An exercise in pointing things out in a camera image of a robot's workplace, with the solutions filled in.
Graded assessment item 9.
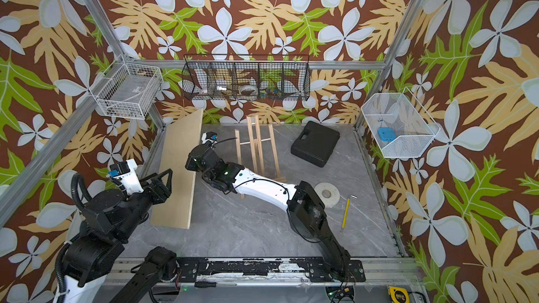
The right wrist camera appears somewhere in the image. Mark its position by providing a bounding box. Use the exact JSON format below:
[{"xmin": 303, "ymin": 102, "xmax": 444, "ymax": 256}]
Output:
[{"xmin": 202, "ymin": 131, "xmax": 218, "ymax": 146}]

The yellow tape measure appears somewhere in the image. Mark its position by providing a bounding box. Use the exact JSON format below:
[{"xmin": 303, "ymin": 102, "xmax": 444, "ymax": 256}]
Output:
[{"xmin": 388, "ymin": 286, "xmax": 410, "ymax": 303}]

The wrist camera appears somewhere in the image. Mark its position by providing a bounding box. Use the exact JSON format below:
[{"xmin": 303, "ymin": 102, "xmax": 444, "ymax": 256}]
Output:
[
  {"xmin": 108, "ymin": 159, "xmax": 143, "ymax": 196},
  {"xmin": 202, "ymin": 131, "xmax": 218, "ymax": 146}
]

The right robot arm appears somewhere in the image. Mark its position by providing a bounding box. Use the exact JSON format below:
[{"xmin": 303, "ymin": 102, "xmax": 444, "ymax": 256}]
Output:
[{"xmin": 185, "ymin": 143, "xmax": 351, "ymax": 281}]

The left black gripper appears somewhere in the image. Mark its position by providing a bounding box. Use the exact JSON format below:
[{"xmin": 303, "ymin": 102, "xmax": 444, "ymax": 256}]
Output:
[{"xmin": 117, "ymin": 167, "xmax": 172, "ymax": 240}]

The light wooden board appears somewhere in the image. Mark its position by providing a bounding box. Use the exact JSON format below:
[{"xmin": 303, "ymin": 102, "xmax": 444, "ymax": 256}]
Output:
[{"xmin": 150, "ymin": 109, "xmax": 203, "ymax": 229}]

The black plastic case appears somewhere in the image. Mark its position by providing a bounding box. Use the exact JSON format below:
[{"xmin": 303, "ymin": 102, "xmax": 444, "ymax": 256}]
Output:
[{"xmin": 291, "ymin": 121, "xmax": 341, "ymax": 168}]

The white wire basket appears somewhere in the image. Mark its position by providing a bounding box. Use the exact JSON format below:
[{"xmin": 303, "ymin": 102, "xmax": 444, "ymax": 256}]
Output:
[
  {"xmin": 362, "ymin": 88, "xmax": 441, "ymax": 160},
  {"xmin": 91, "ymin": 56, "xmax": 163, "ymax": 120}
]

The white wire basket left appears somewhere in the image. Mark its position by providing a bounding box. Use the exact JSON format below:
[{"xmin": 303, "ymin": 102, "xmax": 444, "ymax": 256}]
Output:
[{"xmin": 91, "ymin": 56, "xmax": 163, "ymax": 120}]

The white tape roll in basket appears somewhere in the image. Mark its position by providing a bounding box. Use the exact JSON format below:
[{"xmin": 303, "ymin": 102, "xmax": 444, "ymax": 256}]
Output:
[{"xmin": 239, "ymin": 85, "xmax": 258, "ymax": 97}]

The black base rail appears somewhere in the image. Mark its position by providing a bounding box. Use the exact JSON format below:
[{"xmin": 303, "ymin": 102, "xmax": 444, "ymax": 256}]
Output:
[{"xmin": 165, "ymin": 257, "xmax": 366, "ymax": 283}]

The black wire basket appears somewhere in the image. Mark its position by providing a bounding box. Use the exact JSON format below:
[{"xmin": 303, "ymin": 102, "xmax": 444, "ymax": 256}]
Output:
[{"xmin": 180, "ymin": 54, "xmax": 312, "ymax": 101}]

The yellow pencil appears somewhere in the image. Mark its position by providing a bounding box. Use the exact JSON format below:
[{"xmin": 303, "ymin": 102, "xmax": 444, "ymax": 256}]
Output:
[{"xmin": 340, "ymin": 194, "xmax": 357, "ymax": 233}]

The wooden easel frame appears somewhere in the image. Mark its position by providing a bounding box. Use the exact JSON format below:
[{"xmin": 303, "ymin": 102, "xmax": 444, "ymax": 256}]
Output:
[{"xmin": 234, "ymin": 115, "xmax": 286, "ymax": 182}]

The white wire basket right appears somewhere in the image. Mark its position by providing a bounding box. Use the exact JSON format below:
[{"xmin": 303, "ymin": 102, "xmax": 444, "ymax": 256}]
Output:
[{"xmin": 362, "ymin": 88, "xmax": 441, "ymax": 160}]

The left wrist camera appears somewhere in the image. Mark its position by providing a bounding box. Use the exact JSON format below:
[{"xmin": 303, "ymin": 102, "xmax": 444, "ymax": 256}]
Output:
[{"xmin": 108, "ymin": 159, "xmax": 143, "ymax": 196}]

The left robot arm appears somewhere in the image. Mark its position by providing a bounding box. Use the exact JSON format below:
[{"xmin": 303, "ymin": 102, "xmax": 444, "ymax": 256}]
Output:
[{"xmin": 53, "ymin": 169, "xmax": 173, "ymax": 302}]

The blue sponge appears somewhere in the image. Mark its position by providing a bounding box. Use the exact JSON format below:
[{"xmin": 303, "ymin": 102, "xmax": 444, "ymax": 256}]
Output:
[{"xmin": 377, "ymin": 127, "xmax": 397, "ymax": 143}]

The black screwdriver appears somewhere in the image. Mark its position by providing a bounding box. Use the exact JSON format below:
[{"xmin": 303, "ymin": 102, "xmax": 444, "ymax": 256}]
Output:
[{"xmin": 195, "ymin": 281, "xmax": 237, "ymax": 288}]

